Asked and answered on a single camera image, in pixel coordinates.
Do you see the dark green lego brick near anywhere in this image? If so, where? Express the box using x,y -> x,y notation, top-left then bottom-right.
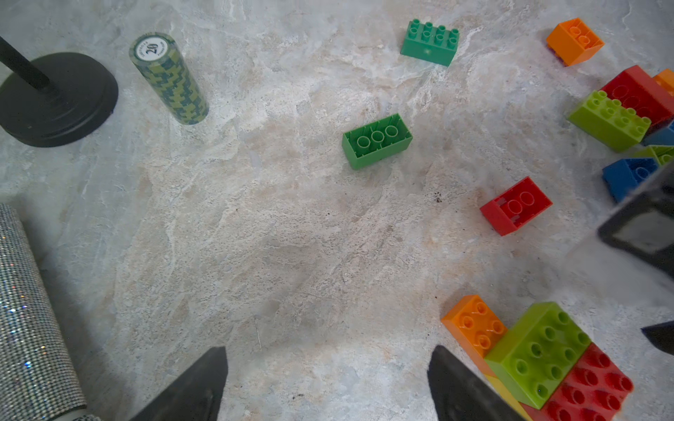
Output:
342,113 -> 414,170

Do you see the small lime green lego brick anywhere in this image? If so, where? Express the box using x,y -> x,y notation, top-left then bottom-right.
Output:
633,145 -> 674,166

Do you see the long orange lego brick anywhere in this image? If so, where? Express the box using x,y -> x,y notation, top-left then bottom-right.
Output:
653,68 -> 674,96

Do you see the yellow lego brick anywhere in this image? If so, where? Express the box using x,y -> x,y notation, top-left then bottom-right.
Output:
485,375 -> 533,421

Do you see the dark green lego brick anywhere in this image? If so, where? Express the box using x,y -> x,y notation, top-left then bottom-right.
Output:
400,19 -> 460,67
342,113 -> 414,170

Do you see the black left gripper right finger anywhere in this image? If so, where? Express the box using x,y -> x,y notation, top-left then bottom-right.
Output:
427,345 -> 524,421

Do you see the green camouflage can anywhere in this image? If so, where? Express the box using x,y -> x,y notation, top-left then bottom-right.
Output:
129,33 -> 209,126

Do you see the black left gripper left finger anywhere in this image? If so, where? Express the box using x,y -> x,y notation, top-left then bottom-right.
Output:
132,347 -> 228,420

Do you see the red lego brick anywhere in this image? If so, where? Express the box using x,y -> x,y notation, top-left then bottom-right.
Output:
523,343 -> 635,421
480,176 -> 553,236
601,65 -> 673,133

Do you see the glitter silver microphone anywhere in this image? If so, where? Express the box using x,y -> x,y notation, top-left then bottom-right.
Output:
1,205 -> 98,420

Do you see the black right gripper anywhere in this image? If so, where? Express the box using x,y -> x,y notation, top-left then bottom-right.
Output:
562,173 -> 674,356

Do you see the black microphone stand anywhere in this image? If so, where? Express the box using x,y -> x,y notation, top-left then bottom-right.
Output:
1,40 -> 119,148

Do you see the small dark blue lego brick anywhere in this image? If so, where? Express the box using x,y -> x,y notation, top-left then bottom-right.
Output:
602,158 -> 659,203

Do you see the small orange lego brick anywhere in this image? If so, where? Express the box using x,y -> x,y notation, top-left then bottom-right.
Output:
546,18 -> 605,67

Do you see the dark green lego brick far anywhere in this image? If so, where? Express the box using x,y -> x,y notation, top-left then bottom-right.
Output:
400,19 -> 460,67

